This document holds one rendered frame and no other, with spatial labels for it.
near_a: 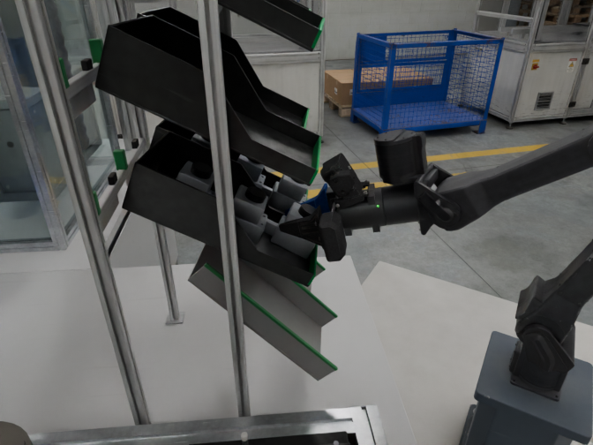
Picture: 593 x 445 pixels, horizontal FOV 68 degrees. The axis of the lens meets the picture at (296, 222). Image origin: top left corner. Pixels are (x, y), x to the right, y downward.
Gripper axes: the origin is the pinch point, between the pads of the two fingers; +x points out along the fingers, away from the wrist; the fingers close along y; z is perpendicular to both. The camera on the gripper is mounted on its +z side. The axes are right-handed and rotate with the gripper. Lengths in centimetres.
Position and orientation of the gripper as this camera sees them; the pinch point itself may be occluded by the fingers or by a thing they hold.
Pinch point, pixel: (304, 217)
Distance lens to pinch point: 67.7
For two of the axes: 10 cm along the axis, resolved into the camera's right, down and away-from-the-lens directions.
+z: -2.3, -8.8, -4.2
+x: -9.6, 1.3, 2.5
